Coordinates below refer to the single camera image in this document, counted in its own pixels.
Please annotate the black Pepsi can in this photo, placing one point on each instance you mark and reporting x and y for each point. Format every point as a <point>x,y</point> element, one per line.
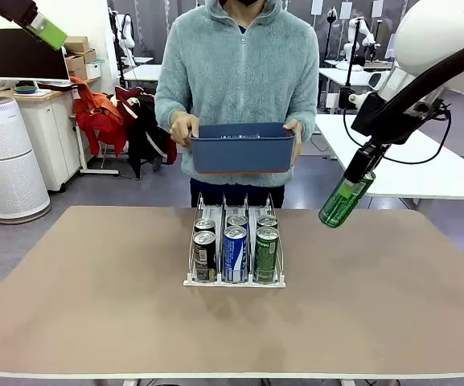
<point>203,257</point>
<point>204,224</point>

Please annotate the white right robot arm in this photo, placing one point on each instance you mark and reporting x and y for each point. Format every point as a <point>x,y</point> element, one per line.
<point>436,36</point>

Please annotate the white desk cabinet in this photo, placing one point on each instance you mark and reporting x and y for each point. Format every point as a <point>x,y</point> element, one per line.
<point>58,136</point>

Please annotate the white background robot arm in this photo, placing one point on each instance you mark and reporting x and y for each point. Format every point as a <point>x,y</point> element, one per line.
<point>127,36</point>
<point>352,40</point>

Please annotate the green bowl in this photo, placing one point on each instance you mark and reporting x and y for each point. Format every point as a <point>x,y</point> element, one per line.
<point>25,89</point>

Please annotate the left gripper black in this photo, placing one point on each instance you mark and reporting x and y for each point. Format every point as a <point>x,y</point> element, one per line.
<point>10,10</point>

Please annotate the large white table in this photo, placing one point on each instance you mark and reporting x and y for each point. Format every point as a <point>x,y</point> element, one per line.
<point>416,177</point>

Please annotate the person's left forearm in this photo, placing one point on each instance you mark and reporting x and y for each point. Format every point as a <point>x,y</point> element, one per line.
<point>310,114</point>

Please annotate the person's right hand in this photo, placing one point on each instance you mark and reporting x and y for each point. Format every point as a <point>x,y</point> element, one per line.
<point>181,126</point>

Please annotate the white cylindrical air purifier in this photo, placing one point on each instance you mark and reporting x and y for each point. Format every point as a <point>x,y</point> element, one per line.
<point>10,169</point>

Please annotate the person in teal fleece hoodie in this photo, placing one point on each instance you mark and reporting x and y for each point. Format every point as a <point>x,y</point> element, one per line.
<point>239,72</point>

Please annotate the green beverage can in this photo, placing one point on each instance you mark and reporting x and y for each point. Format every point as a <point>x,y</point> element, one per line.
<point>336,209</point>
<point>266,257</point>
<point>267,220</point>

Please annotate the blue Pocari Sweat can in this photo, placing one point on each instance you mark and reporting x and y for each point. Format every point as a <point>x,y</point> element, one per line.
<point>236,220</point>
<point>235,257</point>

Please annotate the brown cardboard box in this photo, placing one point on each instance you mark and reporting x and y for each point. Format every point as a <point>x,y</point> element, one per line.
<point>75,62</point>
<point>76,44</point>
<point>79,74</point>
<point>90,56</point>

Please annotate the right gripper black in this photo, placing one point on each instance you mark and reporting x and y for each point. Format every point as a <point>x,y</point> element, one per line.
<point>376,124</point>

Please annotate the small white box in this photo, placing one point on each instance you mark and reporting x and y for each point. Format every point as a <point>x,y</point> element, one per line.
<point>93,70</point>

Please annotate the white lab table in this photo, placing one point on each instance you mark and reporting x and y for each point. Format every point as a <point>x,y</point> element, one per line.
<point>336,76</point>
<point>143,72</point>

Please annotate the white can dispenser rack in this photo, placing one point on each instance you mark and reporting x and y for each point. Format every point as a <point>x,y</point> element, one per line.
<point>235,283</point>

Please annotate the person's left hand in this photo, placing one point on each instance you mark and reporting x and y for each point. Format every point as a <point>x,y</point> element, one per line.
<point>299,134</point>

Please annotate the black computer monitor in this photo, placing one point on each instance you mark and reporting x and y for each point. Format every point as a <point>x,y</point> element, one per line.
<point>18,56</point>

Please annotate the black jacket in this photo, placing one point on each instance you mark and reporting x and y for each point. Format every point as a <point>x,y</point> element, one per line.
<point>147,136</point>

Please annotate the black lamp on stand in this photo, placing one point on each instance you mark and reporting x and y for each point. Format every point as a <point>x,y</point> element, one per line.
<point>332,15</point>

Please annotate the blue plastic bin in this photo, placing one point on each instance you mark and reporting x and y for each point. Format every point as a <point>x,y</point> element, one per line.
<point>239,150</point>

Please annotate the orange red jacket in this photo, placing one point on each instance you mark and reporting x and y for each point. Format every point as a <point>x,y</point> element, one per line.
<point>99,116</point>

